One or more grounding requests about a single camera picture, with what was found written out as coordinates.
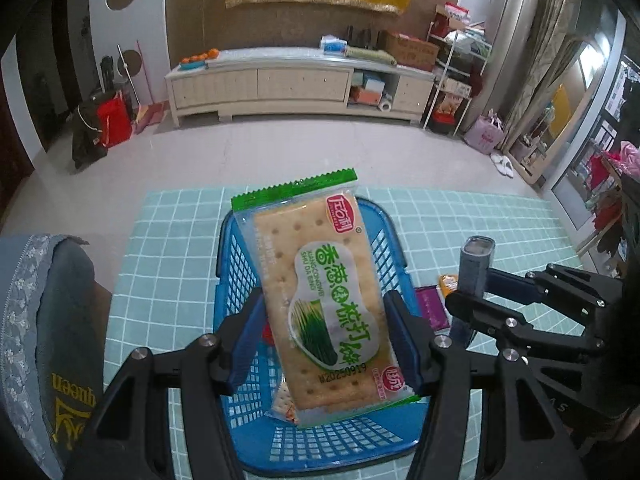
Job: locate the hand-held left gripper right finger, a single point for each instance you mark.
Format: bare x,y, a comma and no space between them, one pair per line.
400,345

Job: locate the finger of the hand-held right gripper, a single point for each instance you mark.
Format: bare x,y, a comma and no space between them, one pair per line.
505,282
475,310

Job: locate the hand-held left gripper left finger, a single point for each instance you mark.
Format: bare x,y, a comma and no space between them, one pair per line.
247,330

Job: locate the red snack packet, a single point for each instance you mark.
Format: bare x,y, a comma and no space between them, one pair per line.
267,334

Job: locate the grey blue small box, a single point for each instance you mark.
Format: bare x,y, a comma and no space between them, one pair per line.
475,270

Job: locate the green trim cracker packet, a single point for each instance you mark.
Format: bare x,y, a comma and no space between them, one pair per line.
320,280

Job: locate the blue plastic basket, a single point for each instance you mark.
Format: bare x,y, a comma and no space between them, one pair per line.
320,450

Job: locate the orange yellow snack packet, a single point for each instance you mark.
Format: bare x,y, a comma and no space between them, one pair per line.
447,285

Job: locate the purple snack packet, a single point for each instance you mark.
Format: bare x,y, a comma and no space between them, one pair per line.
432,307

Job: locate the red trim cracker packet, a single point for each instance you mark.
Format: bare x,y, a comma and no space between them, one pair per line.
285,405

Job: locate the teal checkered tablecloth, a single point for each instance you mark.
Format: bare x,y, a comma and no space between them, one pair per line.
170,240

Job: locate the wooden side table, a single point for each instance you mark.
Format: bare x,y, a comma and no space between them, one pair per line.
607,220

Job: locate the red hanging cloth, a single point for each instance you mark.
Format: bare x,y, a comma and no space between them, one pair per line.
602,170

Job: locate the pink tote bag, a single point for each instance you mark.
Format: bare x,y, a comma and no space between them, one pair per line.
484,135

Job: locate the pink folded blanket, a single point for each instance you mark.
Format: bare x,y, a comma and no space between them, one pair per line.
631,157

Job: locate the cream framed floor mirror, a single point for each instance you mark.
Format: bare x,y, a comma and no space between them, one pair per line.
562,110

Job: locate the chair with grey cover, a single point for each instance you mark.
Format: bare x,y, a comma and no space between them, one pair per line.
35,340

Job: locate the white shelving rack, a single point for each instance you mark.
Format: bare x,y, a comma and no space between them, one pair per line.
457,75

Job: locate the white paper roll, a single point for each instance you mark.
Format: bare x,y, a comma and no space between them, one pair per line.
385,105

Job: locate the orange storage box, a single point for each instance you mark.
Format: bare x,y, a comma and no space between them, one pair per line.
365,96

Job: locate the blue storage box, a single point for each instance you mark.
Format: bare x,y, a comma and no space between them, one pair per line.
372,81

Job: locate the red paper bag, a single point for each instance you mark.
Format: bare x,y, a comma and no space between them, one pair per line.
115,122

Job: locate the patterned curtain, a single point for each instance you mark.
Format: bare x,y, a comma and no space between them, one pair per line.
545,35

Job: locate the brown cardboard box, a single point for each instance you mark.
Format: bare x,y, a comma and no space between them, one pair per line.
410,50

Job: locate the dark bag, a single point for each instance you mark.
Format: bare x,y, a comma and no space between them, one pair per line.
87,135

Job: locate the cream low cabinet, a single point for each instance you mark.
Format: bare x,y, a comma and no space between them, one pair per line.
300,82

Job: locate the white standing air conditioner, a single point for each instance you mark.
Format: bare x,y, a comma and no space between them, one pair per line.
512,20

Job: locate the green folded cloth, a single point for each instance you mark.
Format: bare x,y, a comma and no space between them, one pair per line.
370,55

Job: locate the blue plate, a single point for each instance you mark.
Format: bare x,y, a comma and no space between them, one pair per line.
192,65

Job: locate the pile of small oranges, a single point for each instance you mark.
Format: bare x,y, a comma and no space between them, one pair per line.
202,56

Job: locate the mop with metal stick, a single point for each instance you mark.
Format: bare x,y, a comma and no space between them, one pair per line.
129,77

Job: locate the blue white tissue box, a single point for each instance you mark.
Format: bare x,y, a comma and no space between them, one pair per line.
334,46

